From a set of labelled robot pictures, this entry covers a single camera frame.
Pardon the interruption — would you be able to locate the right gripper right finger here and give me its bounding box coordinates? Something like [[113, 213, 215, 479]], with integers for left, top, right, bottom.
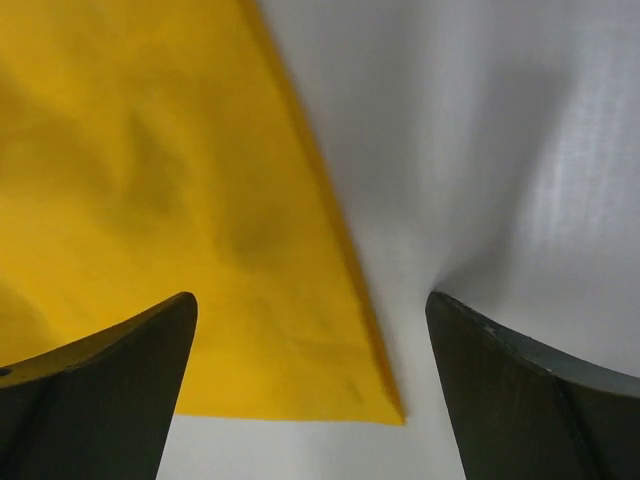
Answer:
[[425, 291, 639, 479]]

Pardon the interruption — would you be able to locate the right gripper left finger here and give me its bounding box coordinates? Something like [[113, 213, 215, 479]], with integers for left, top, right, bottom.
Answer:
[[1, 292, 198, 479]]

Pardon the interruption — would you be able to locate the yellow cloth placemat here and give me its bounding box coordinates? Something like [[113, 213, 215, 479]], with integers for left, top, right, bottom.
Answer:
[[1, 1, 405, 425]]

